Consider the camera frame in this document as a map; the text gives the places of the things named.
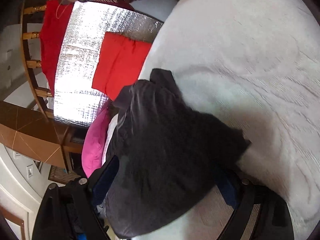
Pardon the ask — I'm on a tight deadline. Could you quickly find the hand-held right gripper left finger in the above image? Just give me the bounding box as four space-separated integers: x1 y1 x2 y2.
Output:
32 155 120 240

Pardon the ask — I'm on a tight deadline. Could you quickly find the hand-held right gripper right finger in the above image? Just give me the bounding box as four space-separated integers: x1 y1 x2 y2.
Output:
215 166 294 240

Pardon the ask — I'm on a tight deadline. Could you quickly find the dark navy quilted jacket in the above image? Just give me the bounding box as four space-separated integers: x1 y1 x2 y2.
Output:
100 68 252 239

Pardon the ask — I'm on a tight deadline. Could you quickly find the pink pillow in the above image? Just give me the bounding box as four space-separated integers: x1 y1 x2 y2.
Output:
82 107 113 178

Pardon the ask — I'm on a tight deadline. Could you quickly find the wooden cabinet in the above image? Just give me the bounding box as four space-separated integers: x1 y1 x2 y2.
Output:
60 127 85 155

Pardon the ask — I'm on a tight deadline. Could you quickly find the bamboo blind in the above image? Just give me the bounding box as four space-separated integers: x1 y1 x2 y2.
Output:
47 166 83 184

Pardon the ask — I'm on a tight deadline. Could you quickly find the brown wooden nightstand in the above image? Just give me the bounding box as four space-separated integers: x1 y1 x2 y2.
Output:
0 101 73 173

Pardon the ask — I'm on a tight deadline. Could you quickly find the silver foil mat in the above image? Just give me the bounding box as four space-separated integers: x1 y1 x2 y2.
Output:
53 1 164 128

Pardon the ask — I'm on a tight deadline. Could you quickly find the red pillow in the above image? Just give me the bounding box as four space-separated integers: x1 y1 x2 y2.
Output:
91 32 153 100

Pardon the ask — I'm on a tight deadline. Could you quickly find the white bed sheet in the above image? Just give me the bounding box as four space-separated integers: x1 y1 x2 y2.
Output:
101 0 318 240

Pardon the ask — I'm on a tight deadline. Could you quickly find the red cloth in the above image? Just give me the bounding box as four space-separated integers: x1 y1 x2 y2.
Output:
39 0 135 94

